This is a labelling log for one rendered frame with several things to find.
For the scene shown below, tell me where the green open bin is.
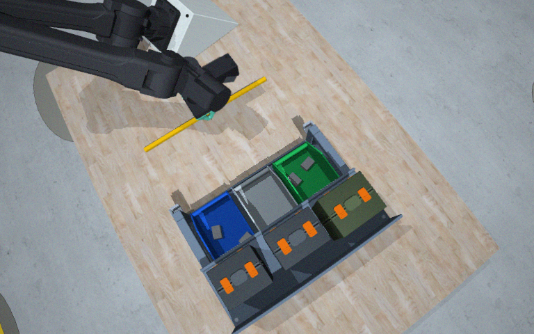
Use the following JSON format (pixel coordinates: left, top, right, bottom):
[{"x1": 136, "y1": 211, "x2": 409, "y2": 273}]
[{"x1": 273, "y1": 142, "x2": 340, "y2": 204}]

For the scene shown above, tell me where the olive green case with orange latches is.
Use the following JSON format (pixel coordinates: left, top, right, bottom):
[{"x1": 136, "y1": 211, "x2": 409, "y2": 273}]
[{"x1": 312, "y1": 171, "x2": 387, "y2": 241}]

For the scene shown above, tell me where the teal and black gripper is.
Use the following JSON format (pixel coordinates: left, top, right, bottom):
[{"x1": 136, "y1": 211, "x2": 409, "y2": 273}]
[{"x1": 183, "y1": 98, "x2": 215, "y2": 120}]

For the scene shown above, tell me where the blue bin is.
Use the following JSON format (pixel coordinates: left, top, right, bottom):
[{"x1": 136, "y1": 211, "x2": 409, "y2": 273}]
[{"x1": 191, "y1": 193, "x2": 254, "y2": 261}]

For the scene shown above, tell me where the dark grey case with orange latches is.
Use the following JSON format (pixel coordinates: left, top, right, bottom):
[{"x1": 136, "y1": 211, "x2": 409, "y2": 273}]
[
  {"x1": 263, "y1": 207, "x2": 331, "y2": 271},
  {"x1": 207, "y1": 245, "x2": 273, "y2": 311}
]

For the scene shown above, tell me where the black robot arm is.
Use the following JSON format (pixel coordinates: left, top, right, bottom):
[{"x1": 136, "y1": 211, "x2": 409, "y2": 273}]
[{"x1": 0, "y1": 0, "x2": 239, "y2": 112}]

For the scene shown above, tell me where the yellow long thin bar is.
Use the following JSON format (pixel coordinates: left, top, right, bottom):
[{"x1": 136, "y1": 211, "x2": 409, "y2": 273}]
[{"x1": 144, "y1": 77, "x2": 266, "y2": 152}]

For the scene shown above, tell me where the grey open bin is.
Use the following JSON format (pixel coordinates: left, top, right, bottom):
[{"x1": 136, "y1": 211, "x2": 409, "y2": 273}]
[{"x1": 234, "y1": 168, "x2": 298, "y2": 231}]

